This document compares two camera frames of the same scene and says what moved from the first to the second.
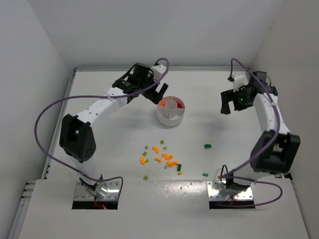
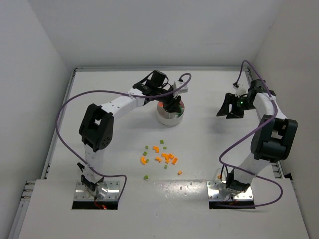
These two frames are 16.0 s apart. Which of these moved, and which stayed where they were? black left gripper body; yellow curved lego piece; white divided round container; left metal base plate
Moved: black left gripper body
Stayed: yellow curved lego piece; left metal base plate; white divided round container
